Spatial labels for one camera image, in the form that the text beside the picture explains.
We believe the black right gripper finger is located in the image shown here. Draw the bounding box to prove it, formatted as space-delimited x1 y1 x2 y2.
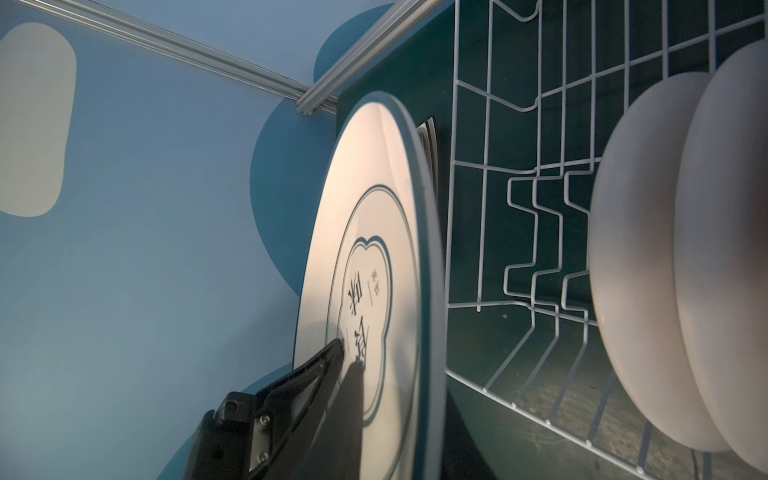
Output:
182 339 345 479

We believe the white round plate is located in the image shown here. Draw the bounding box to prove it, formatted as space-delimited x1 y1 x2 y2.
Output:
588 72 729 452
674 40 767 470
293 91 447 479

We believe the black square plate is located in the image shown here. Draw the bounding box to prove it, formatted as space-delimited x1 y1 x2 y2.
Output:
417 117 439 186

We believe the white wire dish rack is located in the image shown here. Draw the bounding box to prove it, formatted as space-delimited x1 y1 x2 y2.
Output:
448 1 767 479

